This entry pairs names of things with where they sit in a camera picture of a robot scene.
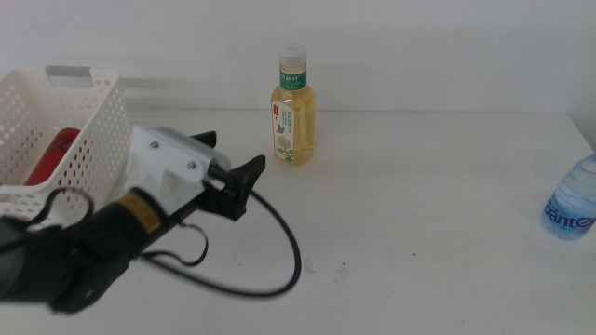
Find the clear water bottle blue cap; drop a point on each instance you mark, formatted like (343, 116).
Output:
(572, 200)

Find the yellow tea bottle green label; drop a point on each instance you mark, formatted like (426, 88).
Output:
(293, 135)

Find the red drink can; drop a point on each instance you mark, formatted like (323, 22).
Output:
(51, 158)

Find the white perforated plastic basket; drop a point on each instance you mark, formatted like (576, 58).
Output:
(67, 71)

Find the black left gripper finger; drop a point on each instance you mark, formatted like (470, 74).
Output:
(247, 179)
(207, 139)

